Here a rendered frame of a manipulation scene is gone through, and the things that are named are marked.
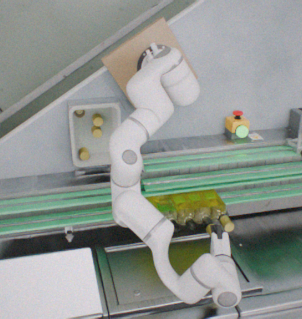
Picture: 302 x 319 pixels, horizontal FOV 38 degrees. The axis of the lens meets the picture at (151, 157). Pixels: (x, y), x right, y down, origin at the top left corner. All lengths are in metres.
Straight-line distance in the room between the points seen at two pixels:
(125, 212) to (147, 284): 0.34
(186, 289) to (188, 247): 0.42
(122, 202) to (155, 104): 0.29
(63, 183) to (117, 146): 0.48
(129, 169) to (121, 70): 0.50
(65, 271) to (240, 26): 1.03
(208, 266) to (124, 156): 0.35
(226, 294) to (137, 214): 0.30
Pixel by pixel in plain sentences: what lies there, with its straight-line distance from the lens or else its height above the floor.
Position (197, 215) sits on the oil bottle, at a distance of 1.48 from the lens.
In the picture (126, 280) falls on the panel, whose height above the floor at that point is 1.19.
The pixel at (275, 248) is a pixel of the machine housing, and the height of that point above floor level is 1.10.
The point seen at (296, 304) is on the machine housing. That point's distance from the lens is 1.42.
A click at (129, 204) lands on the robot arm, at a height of 1.30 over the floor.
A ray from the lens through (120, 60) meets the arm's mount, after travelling 1.54.
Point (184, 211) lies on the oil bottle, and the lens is 1.46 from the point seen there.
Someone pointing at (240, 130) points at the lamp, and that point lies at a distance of 1.67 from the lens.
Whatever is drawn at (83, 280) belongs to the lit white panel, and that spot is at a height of 1.15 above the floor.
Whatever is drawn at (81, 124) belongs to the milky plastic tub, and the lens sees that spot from 1.59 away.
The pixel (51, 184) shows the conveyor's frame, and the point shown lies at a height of 0.84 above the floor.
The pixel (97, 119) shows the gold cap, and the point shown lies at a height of 0.81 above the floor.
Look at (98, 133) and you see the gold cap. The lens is 1.56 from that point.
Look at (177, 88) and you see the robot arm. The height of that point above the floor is 1.08.
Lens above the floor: 2.26
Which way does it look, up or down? 62 degrees down
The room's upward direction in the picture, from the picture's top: 149 degrees clockwise
